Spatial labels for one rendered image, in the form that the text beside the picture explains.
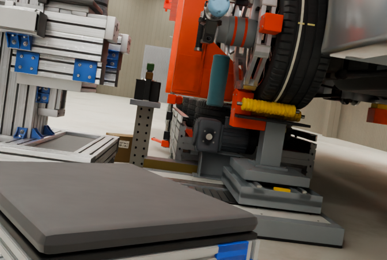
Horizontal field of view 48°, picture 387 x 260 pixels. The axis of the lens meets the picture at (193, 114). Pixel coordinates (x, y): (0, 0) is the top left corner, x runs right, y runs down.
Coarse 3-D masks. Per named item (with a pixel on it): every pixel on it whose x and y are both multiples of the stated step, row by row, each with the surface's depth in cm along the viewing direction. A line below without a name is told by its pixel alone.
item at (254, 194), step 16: (224, 176) 223; (240, 176) 209; (240, 192) 181; (256, 192) 182; (272, 192) 183; (288, 192) 183; (304, 192) 185; (288, 208) 184; (304, 208) 184; (320, 208) 185
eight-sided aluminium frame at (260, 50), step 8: (264, 0) 181; (272, 0) 181; (264, 8) 181; (272, 8) 181; (240, 16) 230; (248, 16) 231; (256, 32) 184; (256, 40) 182; (256, 48) 181; (264, 48) 182; (240, 56) 231; (256, 56) 183; (264, 56) 183; (240, 64) 232; (264, 64) 186; (248, 72) 190; (256, 72) 194; (240, 80) 219; (248, 80) 194; (256, 80) 194; (240, 88) 203; (248, 88) 197
